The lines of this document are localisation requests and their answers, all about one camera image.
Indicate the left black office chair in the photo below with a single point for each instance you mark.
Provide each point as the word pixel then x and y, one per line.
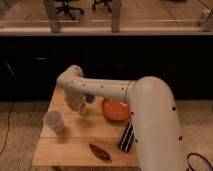
pixel 66 8

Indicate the black white striped case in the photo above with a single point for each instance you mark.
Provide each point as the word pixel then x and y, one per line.
pixel 127 138

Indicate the grey metal post left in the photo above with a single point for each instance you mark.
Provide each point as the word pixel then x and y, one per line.
pixel 52 17

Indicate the grey metal post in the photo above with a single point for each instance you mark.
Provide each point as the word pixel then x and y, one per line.
pixel 52 17
pixel 115 21

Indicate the blue sponge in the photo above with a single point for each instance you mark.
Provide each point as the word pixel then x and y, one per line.
pixel 90 98

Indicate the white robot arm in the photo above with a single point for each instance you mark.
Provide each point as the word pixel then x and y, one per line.
pixel 154 115

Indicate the wooden table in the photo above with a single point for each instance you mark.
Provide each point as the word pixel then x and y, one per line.
pixel 71 147

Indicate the white ceramic cup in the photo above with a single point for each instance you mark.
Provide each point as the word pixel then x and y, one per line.
pixel 54 121

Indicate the dark red chili pepper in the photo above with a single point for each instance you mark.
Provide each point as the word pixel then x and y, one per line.
pixel 100 153

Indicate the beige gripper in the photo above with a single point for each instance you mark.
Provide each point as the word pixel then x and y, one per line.
pixel 83 110

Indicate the grey metal post centre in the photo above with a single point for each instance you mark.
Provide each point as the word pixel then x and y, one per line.
pixel 115 21

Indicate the orange round plate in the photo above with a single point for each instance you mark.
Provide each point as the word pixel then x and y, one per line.
pixel 115 110

